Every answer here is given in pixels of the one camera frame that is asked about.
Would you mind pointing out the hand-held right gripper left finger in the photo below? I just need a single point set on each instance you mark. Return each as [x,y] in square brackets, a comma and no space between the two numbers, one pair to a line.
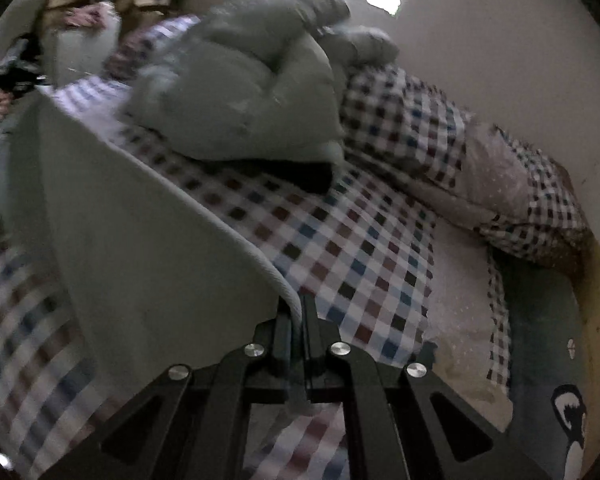
[285,341]

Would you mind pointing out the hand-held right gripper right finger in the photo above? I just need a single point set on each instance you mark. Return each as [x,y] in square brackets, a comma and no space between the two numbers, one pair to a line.
[313,341]

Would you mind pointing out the pale grey-green garment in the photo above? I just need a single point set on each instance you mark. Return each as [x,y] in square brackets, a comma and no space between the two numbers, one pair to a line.
[130,260]

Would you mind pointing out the pink cloth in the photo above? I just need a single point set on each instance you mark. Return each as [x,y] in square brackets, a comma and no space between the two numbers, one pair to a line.
[87,15]

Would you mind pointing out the checkered bed sheet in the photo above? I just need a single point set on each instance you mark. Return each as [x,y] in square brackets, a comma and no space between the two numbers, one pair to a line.
[355,260]

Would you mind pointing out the pale green duvet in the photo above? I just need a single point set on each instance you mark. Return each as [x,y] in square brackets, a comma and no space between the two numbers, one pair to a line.
[240,90]

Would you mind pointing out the grey-green plush toy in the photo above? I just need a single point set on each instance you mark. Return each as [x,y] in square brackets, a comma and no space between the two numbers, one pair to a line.
[540,340]

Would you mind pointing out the checkered pillow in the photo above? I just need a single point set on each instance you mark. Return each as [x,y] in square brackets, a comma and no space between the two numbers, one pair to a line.
[405,125]

